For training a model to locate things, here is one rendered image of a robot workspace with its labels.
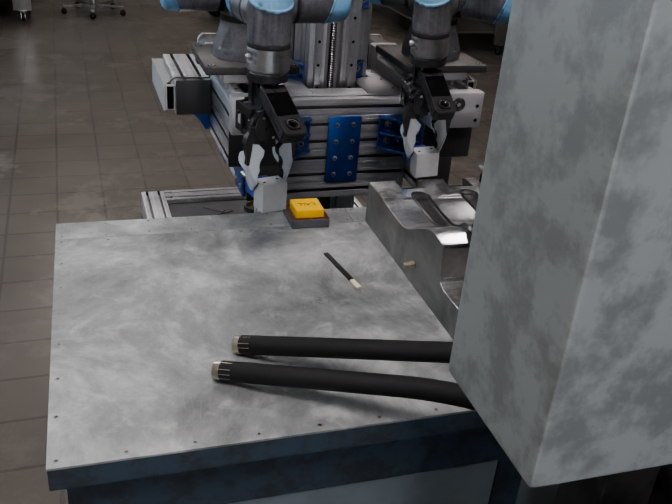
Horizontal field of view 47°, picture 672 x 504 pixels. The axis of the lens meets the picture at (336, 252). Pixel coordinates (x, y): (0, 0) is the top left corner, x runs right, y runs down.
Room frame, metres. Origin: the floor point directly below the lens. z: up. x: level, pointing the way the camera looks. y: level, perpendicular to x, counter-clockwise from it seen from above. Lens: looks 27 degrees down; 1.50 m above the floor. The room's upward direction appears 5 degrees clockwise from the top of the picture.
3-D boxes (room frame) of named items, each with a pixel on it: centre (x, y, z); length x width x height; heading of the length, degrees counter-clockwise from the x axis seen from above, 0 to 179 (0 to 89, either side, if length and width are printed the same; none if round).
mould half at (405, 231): (1.31, -0.26, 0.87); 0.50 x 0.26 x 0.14; 19
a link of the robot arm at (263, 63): (1.33, 0.15, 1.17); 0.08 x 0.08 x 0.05
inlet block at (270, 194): (1.35, 0.16, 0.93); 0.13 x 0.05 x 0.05; 35
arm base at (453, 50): (2.06, -0.20, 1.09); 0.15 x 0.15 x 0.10
